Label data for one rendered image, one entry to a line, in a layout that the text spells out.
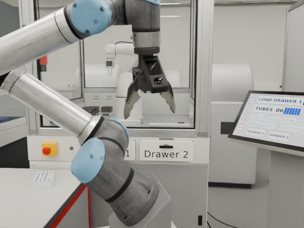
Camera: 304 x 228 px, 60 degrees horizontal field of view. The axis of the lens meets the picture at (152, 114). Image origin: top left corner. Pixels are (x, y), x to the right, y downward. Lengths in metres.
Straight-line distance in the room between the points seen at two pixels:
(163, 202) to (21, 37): 0.52
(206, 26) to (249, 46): 3.35
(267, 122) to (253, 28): 3.53
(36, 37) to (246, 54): 4.29
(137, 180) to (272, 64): 4.27
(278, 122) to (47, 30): 1.09
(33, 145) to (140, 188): 1.00
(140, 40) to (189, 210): 1.12
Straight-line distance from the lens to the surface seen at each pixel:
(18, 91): 0.85
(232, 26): 4.75
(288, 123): 1.36
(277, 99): 1.46
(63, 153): 1.58
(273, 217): 1.56
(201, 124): 1.44
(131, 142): 1.44
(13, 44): 0.67
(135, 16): 0.70
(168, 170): 1.49
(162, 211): 0.72
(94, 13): 0.57
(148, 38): 0.70
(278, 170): 1.46
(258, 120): 1.42
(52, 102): 0.83
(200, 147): 1.46
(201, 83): 1.41
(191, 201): 1.57
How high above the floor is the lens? 1.27
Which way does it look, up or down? 8 degrees down
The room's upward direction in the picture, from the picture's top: straight up
